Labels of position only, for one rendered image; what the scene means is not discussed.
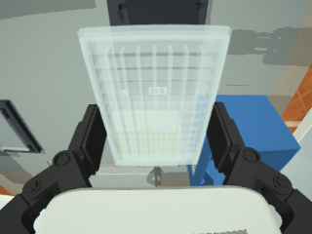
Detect blue open-top bin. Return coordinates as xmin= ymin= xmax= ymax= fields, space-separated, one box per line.
xmin=187 ymin=95 xmax=301 ymax=186

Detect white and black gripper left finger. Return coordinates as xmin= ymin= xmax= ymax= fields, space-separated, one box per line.
xmin=0 ymin=104 xmax=107 ymax=234

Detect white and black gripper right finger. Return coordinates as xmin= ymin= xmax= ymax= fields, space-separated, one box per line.
xmin=206 ymin=101 xmax=312 ymax=234

